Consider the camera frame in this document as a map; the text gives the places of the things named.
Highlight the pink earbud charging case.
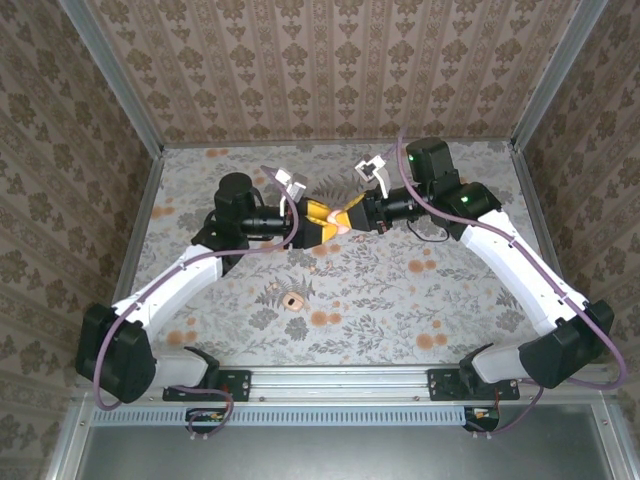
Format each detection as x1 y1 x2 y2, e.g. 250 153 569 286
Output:
325 208 352 237

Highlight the grey metal sheet panel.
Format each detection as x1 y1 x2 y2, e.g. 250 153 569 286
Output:
47 403 624 480

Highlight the aluminium table side rail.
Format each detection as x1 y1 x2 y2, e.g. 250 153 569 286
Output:
112 148 166 311
509 144 569 291

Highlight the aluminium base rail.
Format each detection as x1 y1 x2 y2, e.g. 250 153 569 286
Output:
74 364 617 404

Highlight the grey slotted cable duct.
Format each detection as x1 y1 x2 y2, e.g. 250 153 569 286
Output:
92 405 469 427

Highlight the black controller board with wires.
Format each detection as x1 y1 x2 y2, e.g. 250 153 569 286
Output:
462 405 501 432
185 407 227 434

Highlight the aluminium corner post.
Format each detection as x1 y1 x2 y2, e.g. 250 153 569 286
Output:
508 0 610 151
58 0 166 157

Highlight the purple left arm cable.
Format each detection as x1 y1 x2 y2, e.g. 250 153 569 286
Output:
92 164 301 436

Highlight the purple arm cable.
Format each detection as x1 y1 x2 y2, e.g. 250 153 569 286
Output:
92 164 301 436
384 127 629 436

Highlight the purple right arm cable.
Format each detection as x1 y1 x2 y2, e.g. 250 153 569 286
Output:
384 127 629 436

